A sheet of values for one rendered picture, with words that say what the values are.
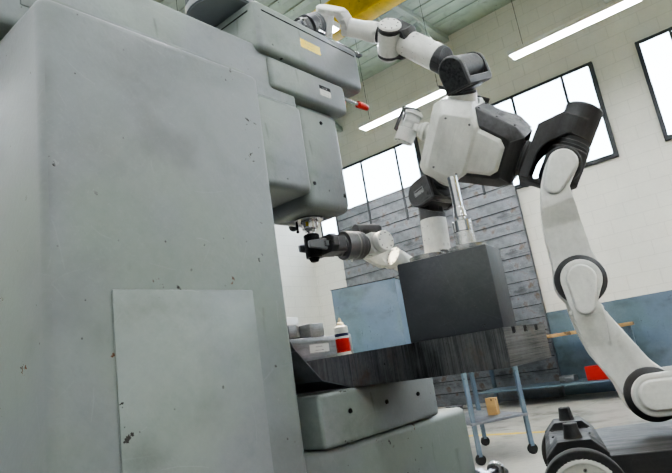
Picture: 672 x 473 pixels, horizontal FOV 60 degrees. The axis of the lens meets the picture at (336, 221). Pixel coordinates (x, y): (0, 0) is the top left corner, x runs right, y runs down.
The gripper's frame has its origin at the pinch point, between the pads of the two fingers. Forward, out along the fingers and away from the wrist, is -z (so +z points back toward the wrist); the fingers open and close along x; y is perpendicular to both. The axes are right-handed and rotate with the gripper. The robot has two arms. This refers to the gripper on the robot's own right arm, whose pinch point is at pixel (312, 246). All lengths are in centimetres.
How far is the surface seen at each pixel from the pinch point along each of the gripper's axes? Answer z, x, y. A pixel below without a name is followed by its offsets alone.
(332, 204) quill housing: 2.5, 9.4, -9.8
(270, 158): -21.1, 18.2, -18.6
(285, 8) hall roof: 351, -490, -497
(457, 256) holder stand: 6, 49, 15
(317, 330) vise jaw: 3.1, -8.8, 23.6
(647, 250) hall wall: 711, -246, -50
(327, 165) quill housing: 2.9, 9.7, -21.8
